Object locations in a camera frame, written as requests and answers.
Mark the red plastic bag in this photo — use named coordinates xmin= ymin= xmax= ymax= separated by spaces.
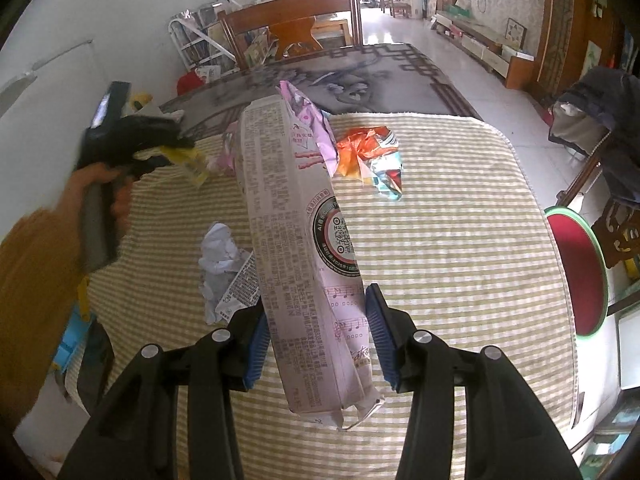
xmin=176 ymin=71 xmax=204 ymax=96

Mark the white printed wrapper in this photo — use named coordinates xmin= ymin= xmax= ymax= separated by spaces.
xmin=217 ymin=250 xmax=261 ymax=324

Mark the crumpled white tissue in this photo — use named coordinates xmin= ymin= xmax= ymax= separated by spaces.
xmin=197 ymin=222 xmax=251 ymax=323

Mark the beige striped tablecloth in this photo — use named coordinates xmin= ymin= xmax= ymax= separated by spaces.
xmin=15 ymin=110 xmax=581 ymax=480

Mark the pale pink printed packet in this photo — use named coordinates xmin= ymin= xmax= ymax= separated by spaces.
xmin=236 ymin=80 xmax=387 ymax=432

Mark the dark blue jacket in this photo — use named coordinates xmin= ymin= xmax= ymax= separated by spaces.
xmin=547 ymin=67 xmax=640 ymax=206

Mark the yellow packet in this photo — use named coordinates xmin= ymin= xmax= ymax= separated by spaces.
xmin=170 ymin=147 xmax=209 ymax=192

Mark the white jug with yellow cap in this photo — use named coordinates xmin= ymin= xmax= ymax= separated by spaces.
xmin=127 ymin=91 xmax=156 ymax=114

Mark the blue white snack wrapper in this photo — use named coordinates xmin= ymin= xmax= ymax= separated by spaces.
xmin=372 ymin=157 xmax=406 ymax=202

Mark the grey patterned rug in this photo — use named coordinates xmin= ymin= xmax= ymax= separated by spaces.
xmin=160 ymin=42 xmax=483 ymax=137

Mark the red round stool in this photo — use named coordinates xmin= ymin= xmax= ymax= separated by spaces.
xmin=543 ymin=206 xmax=610 ymax=337

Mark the person's left forearm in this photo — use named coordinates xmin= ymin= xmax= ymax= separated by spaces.
xmin=0 ymin=205 xmax=101 ymax=426

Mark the blue printed bag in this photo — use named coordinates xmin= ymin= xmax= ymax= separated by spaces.
xmin=50 ymin=280 xmax=94 ymax=377

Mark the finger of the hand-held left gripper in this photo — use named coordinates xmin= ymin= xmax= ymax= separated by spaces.
xmin=134 ymin=156 xmax=176 ymax=181
xmin=150 ymin=112 xmax=196 ymax=153

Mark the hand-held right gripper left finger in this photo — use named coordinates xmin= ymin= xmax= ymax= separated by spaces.
xmin=57 ymin=305 xmax=268 ymax=480

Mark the orange snack bag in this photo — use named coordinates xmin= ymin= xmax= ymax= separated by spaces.
xmin=332 ymin=127 xmax=401 ymax=178

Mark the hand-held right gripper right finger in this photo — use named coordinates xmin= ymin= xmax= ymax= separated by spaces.
xmin=365 ymin=284 xmax=583 ymax=480

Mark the small framed picture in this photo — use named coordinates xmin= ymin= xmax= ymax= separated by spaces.
xmin=502 ymin=17 xmax=529 ymax=51

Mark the wooden sofa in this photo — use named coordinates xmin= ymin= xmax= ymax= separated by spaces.
xmin=216 ymin=0 xmax=364 ymax=69

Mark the printed cardboard box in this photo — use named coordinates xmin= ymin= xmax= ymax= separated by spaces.
xmin=244 ymin=30 xmax=281 ymax=66

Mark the white metal rack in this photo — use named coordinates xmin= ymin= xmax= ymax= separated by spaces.
xmin=167 ymin=10 xmax=237 ymax=74

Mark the person's left hand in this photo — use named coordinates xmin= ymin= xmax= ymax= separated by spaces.
xmin=60 ymin=164 xmax=133 ymax=226

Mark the wooden television cabinet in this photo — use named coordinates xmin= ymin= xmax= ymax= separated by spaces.
xmin=431 ymin=7 xmax=537 ymax=92

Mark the carved wooden chair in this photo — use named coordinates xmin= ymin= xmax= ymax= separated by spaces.
xmin=555 ymin=130 xmax=640 ymax=282

